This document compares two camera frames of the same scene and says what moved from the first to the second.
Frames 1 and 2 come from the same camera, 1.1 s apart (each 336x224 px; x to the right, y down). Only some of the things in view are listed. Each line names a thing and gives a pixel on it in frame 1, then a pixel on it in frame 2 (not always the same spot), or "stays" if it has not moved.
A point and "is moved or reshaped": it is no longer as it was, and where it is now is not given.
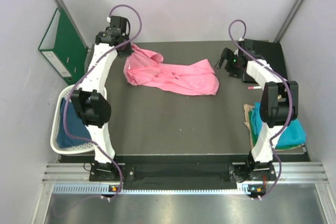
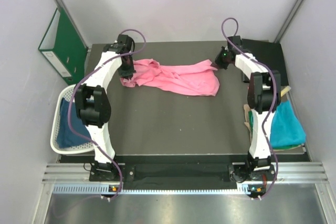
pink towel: (145, 68) is moved or reshaped
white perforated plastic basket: (75, 150) stays
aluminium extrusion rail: (290, 172) stays
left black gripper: (127, 52) -> (128, 73)
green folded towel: (255, 137) stays
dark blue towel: (76, 127) stays
